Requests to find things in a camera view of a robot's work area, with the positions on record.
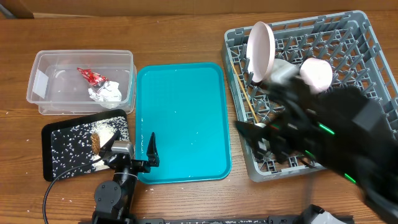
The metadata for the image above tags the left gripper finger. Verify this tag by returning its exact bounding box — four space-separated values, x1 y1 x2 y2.
98 130 120 156
147 132 160 167

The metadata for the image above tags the brown food piece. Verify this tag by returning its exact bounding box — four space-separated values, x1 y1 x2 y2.
90 133 101 155

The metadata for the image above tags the white napkin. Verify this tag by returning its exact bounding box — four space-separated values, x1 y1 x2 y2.
88 81 122 109

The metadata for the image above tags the red snack wrapper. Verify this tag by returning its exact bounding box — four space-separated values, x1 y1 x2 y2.
77 68 109 86

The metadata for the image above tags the grey bowl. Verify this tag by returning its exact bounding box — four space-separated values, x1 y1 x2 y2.
267 58 299 85

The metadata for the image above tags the pink white bowl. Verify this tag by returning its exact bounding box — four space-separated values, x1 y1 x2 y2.
300 58 333 94

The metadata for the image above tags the wooden chopstick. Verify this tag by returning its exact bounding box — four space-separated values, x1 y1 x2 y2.
230 60 259 124

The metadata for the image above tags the large white plate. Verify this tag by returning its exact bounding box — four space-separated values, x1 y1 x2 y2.
246 21 275 83

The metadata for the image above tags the white cup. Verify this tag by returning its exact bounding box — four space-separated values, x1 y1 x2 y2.
255 123 266 128

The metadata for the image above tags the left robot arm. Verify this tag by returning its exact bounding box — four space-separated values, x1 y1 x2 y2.
91 131 160 223

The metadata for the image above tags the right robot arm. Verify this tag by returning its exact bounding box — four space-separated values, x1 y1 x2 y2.
235 78 397 223

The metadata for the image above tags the grey dishwasher rack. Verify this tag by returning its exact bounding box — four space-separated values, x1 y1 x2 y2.
221 10 398 182

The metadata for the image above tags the black plastic tray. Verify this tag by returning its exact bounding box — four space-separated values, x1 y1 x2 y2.
41 110 130 182

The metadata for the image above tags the teal serving tray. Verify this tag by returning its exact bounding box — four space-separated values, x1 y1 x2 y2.
135 62 232 184

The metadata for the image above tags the clear plastic bin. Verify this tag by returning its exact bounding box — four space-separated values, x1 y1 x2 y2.
26 50 136 115

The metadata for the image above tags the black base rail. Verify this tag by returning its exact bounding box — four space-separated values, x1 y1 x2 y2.
133 205 355 224

